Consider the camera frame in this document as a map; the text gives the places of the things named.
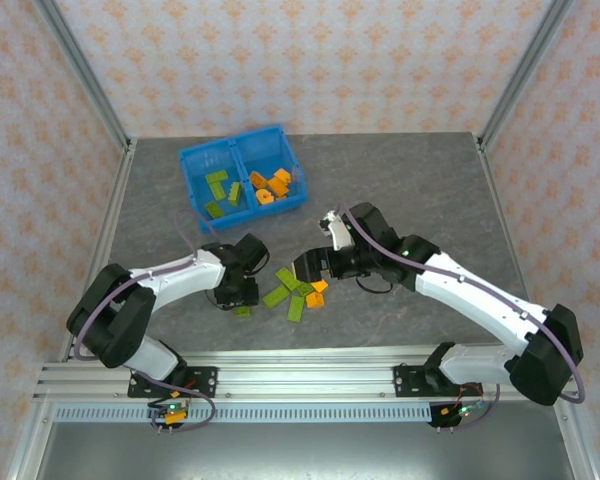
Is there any electronics board orange connector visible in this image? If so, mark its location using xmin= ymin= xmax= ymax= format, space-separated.
xmin=147 ymin=399 xmax=190 ymax=434

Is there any grey metal sheet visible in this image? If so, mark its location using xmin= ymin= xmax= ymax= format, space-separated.
xmin=27 ymin=422 xmax=579 ymax=480

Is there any electronics board green light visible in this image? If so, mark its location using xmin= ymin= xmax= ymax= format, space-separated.
xmin=429 ymin=399 xmax=487 ymax=432

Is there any aluminium base extrusion rail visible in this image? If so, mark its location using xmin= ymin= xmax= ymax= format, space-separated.
xmin=32 ymin=347 xmax=581 ymax=404

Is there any aluminium table side rail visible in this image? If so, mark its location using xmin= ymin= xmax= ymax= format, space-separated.
xmin=54 ymin=138 xmax=139 ymax=362
xmin=472 ymin=133 xmax=552 ymax=362

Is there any grey slotted cable duct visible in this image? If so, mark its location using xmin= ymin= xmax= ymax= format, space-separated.
xmin=53 ymin=403 xmax=566 ymax=425

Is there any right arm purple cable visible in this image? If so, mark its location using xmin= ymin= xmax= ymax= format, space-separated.
xmin=340 ymin=203 xmax=586 ymax=431

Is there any aluminium frame post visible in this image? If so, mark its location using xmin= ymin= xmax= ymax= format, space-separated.
xmin=477 ymin=0 xmax=579 ymax=151
xmin=31 ymin=0 xmax=134 ymax=154

